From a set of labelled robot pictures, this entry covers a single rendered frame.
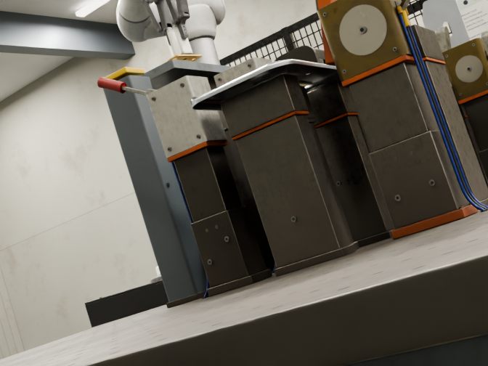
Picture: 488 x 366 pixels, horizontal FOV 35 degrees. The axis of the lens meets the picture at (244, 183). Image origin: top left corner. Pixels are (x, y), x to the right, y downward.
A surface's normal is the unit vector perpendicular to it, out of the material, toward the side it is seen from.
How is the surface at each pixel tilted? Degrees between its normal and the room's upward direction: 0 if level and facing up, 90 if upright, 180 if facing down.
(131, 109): 90
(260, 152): 90
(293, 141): 90
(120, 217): 90
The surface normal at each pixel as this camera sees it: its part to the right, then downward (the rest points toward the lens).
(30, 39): 0.78, -0.31
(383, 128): -0.49, 0.07
